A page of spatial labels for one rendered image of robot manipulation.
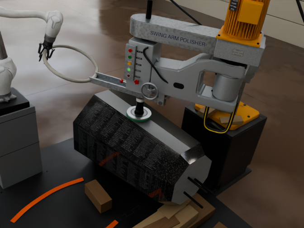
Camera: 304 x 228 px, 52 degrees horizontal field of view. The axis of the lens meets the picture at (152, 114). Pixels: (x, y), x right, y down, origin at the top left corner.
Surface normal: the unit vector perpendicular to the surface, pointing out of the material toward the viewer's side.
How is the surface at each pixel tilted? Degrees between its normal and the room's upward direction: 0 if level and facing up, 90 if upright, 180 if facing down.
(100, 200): 0
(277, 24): 90
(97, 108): 45
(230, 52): 90
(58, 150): 0
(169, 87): 90
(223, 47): 90
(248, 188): 0
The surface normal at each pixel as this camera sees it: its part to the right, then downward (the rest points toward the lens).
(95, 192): 0.11, -0.83
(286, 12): -0.72, 0.32
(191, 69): -0.34, 0.48
